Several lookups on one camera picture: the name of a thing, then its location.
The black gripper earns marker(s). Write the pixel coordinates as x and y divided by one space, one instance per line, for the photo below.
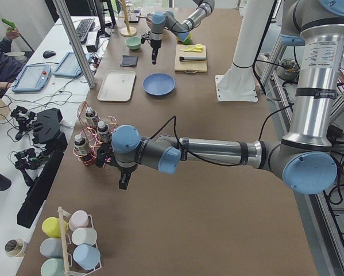
125 170
154 46

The blue round plate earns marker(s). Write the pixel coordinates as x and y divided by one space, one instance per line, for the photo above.
159 84

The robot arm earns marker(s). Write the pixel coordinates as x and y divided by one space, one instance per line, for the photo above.
166 20
302 157

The person hand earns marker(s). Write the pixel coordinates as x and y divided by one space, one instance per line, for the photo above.
12 33

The grey folded cloth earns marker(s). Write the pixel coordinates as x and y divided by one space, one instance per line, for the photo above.
129 61

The tea bottle left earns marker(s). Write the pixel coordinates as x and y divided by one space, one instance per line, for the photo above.
82 148

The tea bottle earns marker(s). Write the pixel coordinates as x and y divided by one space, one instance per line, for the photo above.
104 131
82 148
92 117

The tea bottle front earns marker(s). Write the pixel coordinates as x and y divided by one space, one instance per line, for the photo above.
104 131

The mint green bowl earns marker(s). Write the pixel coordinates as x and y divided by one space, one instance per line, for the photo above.
133 43

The wooden stand round base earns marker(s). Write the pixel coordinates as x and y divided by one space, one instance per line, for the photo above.
127 31

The wooden cutting board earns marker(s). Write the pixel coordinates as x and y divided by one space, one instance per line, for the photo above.
190 67

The pink ice bucket bowl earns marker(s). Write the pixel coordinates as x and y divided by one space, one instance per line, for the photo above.
149 20

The tea bottle right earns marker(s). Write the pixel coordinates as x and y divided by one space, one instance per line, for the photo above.
92 117

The yellow plastic knife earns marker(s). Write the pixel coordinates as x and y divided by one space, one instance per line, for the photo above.
190 50

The cream rabbit tray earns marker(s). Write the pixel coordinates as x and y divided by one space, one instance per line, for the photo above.
117 86

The black gripper stand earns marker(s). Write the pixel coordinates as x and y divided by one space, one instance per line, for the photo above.
39 170

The pink cup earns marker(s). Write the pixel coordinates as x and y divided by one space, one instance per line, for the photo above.
79 219

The black keyboard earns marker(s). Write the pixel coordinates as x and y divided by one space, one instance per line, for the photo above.
84 28

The white cup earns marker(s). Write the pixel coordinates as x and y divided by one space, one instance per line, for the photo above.
84 236

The right blue teach pendant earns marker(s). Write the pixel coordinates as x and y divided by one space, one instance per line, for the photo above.
68 67

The blue teach pendant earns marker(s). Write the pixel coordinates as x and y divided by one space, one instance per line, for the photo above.
68 67
32 78

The yellow cup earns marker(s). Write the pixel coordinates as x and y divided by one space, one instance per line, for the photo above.
51 227

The left blue teach pendant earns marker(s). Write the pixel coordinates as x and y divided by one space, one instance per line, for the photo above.
32 78

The light blue cup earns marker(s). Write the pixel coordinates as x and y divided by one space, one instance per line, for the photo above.
87 257

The black computer mouse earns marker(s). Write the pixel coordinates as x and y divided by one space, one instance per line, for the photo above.
48 54

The grey cup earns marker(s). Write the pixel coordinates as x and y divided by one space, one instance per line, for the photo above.
51 248

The mint green cup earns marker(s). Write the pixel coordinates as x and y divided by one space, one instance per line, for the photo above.
52 267

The tape roll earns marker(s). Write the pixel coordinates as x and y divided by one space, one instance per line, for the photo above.
16 248

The copper wire bottle rack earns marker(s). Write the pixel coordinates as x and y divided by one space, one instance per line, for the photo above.
90 133

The white wire cup rack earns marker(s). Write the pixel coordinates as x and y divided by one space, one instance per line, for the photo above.
70 266

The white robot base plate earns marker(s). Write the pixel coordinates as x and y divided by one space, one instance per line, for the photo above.
231 88

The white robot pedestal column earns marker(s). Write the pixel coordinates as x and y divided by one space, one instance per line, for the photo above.
257 16

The aluminium frame post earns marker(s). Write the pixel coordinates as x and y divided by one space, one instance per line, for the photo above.
62 11

